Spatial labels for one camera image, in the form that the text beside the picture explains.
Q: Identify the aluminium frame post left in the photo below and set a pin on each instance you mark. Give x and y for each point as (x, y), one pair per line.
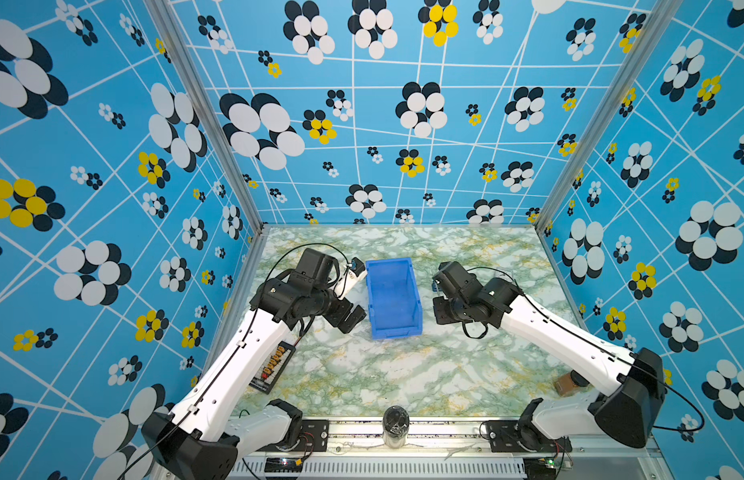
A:
(169, 30)

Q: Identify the aluminium front rail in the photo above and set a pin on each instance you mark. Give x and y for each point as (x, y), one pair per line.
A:
(437, 448)

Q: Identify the blue plastic bin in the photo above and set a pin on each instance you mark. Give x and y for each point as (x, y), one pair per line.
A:
(395, 308)

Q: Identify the aluminium frame post right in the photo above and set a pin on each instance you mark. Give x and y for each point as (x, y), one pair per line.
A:
(658, 22)

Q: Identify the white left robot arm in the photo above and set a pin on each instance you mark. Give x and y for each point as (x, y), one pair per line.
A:
(195, 440)

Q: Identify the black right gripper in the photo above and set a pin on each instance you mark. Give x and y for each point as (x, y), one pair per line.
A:
(438, 303)

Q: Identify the black abacus tray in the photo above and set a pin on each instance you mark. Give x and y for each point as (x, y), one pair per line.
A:
(267, 377)

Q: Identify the brown small box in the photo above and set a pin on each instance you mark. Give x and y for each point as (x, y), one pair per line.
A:
(565, 385)

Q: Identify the aluminium frame post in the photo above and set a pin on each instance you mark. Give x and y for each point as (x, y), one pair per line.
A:
(658, 22)
(169, 30)

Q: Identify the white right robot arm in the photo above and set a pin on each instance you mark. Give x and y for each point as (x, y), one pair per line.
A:
(628, 387)

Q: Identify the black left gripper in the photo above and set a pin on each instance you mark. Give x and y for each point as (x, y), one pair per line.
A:
(340, 317)

